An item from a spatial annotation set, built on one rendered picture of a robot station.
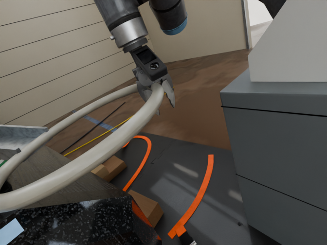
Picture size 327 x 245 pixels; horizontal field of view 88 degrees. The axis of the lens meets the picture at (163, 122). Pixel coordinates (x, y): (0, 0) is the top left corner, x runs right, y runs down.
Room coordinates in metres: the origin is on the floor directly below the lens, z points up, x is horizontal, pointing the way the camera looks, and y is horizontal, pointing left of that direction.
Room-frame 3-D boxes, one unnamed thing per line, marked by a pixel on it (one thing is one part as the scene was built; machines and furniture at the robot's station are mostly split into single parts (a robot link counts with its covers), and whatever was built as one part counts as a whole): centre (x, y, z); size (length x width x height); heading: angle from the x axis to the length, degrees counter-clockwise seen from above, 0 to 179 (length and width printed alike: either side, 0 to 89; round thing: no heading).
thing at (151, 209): (0.89, 0.39, 0.07); 0.30 x 0.12 x 0.12; 43
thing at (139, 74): (0.52, -0.01, 1.03); 0.09 x 0.08 x 0.12; 7
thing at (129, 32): (0.51, 0.00, 1.12); 0.10 x 0.09 x 0.05; 97
